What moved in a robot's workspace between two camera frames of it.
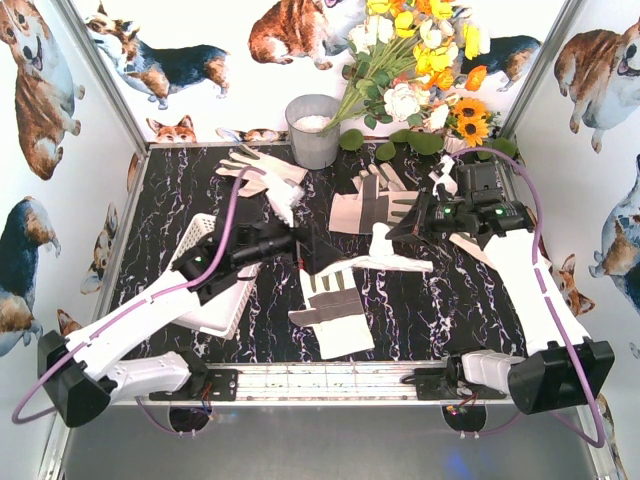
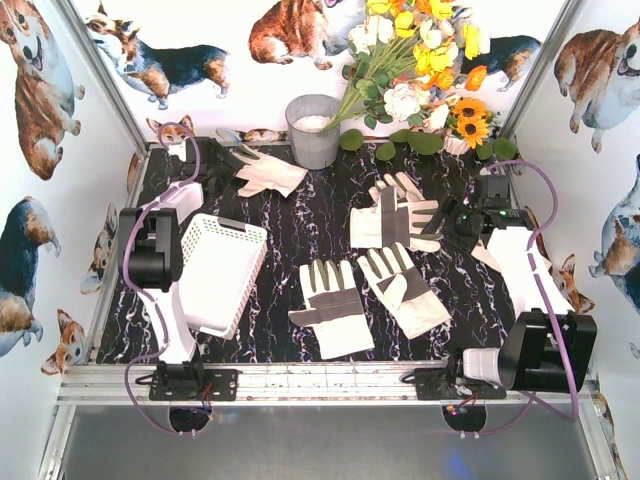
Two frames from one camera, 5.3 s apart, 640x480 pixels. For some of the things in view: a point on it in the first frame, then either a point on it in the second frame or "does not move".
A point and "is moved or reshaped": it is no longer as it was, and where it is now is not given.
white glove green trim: x=381 y=254 → x=393 y=273
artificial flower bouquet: x=410 y=60 does not move
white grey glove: x=369 y=208 is moved or reshaped
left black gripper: x=302 y=243 → x=223 y=164
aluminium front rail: x=323 y=385 does not move
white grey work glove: x=337 y=313 does not move
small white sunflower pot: x=454 y=144 does not move
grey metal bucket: x=307 y=115 does not move
